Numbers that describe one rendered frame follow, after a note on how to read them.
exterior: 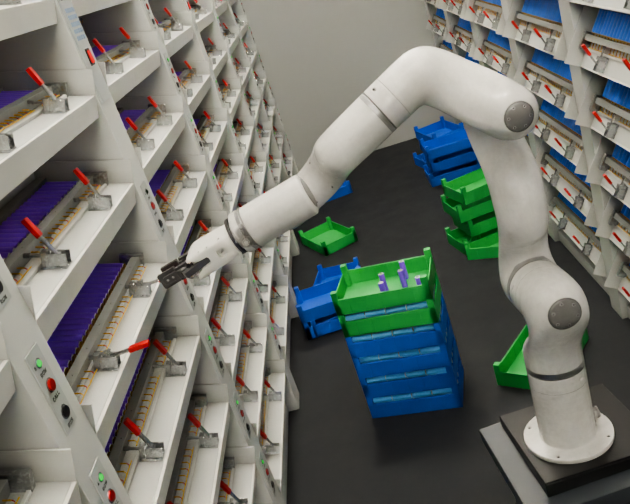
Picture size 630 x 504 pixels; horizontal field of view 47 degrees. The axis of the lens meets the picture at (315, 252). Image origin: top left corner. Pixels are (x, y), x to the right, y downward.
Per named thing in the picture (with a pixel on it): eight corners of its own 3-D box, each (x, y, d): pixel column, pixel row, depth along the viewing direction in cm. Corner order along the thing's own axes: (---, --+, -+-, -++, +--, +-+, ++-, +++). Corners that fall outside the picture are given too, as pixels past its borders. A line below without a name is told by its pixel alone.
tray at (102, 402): (170, 280, 159) (166, 240, 155) (100, 460, 103) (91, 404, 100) (79, 283, 159) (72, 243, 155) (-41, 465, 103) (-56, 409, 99)
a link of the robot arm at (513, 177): (527, 335, 144) (500, 303, 160) (585, 316, 144) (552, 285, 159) (467, 95, 127) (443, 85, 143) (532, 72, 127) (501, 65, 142)
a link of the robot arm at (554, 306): (570, 343, 159) (552, 245, 150) (610, 385, 141) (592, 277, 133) (517, 359, 159) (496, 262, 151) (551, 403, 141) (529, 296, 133)
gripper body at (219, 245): (250, 258, 135) (200, 287, 137) (253, 238, 144) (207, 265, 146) (227, 226, 132) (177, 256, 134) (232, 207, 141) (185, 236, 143)
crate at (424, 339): (447, 310, 238) (441, 289, 235) (445, 344, 220) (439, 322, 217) (360, 325, 247) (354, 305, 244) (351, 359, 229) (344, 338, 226)
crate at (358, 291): (435, 268, 232) (429, 246, 229) (432, 300, 214) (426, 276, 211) (347, 285, 241) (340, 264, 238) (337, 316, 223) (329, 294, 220)
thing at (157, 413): (201, 351, 166) (196, 298, 161) (152, 556, 110) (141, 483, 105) (113, 354, 166) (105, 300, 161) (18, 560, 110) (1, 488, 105)
